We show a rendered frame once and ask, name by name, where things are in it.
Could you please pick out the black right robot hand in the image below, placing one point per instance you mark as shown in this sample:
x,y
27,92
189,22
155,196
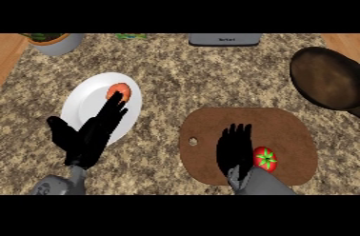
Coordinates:
x,y
233,151

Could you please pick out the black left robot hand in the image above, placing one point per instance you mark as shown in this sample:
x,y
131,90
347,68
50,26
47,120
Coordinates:
x,y
89,141

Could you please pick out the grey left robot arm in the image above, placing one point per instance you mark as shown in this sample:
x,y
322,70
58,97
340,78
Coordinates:
x,y
61,184

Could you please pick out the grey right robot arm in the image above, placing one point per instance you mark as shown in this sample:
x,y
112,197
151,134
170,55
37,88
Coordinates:
x,y
263,184

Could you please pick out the red tomato with green stem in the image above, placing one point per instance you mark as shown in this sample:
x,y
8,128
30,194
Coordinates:
x,y
266,159

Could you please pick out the brown wooden cutting board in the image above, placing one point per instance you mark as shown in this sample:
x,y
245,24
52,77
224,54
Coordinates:
x,y
280,132

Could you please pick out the dark brown round pan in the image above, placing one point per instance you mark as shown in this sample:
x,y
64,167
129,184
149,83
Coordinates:
x,y
328,78

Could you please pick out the white round plate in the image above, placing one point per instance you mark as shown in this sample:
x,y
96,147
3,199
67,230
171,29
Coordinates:
x,y
89,103

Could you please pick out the orange round fruit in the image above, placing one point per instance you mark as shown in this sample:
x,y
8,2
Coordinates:
x,y
123,88

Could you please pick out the grey plant pot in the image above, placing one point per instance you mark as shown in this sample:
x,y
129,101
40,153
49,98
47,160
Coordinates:
x,y
58,44

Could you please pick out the green packet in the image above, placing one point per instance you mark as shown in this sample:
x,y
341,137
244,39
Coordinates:
x,y
131,35

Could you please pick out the grey flat appliance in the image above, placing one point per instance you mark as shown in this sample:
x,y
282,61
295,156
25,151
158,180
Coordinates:
x,y
224,39

